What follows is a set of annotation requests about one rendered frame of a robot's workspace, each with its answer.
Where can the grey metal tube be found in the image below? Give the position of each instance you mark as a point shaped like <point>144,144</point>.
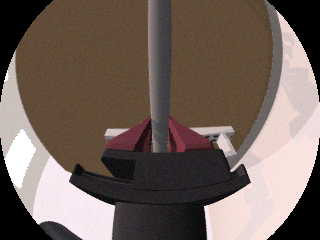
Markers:
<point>159,52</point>

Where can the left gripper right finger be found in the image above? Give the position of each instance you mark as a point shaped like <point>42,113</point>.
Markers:
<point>186,139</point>

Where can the dark brown wall panel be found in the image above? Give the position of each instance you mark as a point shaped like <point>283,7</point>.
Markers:
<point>83,69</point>

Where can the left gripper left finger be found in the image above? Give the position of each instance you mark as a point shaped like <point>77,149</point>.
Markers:
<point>133,138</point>

